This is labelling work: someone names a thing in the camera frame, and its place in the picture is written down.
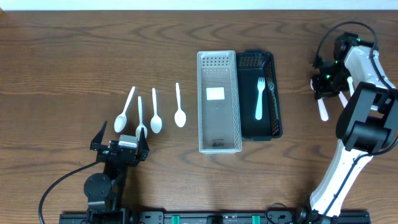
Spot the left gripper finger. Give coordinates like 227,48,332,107
90,121,108,152
137,128,149,161

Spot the white plastic fork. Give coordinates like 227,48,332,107
255,77,265,120
347,76,354,96
338,91,348,108

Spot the white plastic spoon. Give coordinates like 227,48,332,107
174,83,187,128
114,86,136,133
317,98,329,121
150,88,162,134
136,96,147,140

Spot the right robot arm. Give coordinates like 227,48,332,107
294,32,397,223

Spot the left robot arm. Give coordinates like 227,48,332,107
83,123,149,223

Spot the clear plastic basket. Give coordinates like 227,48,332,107
197,50,243,154

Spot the black plastic basket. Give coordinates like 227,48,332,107
236,49,283,141

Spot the white label in basket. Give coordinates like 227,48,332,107
206,87,225,101

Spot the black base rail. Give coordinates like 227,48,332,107
58,210,373,224

